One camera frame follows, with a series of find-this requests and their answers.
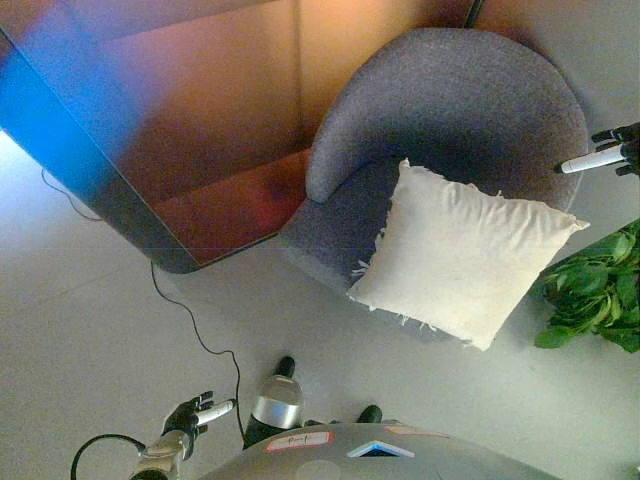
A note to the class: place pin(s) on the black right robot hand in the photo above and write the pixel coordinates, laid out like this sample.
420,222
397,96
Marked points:
625,147

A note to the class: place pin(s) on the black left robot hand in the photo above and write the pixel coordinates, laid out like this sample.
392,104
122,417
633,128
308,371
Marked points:
185,417

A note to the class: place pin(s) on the cream fringed square pillow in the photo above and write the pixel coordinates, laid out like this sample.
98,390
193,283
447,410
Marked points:
465,255

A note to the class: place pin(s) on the grey fabric tub sofa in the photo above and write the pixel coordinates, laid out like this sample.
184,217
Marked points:
450,100

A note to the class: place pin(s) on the silver left robot leg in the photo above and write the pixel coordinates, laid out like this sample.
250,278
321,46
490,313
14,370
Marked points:
277,400

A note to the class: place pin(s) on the silver robot leg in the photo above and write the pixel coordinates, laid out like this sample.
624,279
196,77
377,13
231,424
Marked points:
371,415
277,400

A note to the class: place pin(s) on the green leafy plant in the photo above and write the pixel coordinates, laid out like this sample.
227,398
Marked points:
595,295

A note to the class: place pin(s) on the grey robot torso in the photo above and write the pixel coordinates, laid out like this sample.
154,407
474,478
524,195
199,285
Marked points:
350,460

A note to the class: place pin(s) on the silver right robot leg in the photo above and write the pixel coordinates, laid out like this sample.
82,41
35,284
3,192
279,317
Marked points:
371,415

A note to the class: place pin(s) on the reddish-brown wooden cabinet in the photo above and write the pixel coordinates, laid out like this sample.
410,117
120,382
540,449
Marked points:
210,125

